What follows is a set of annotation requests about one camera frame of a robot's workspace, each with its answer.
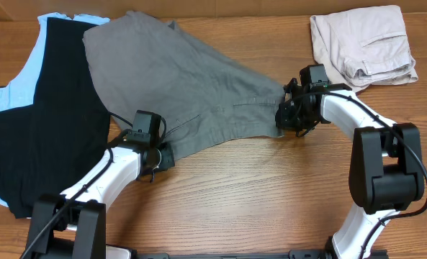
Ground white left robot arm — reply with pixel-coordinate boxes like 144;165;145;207
21;142;174;258

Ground black garment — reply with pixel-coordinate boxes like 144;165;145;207
0;17;110;218

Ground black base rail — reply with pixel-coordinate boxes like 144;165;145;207
104;245;390;259

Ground grey shorts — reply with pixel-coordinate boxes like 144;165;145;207
83;11;284;159

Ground folded beige shorts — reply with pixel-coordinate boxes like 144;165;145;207
310;5;418;92

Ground light blue shirt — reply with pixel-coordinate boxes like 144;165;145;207
0;12;110;208

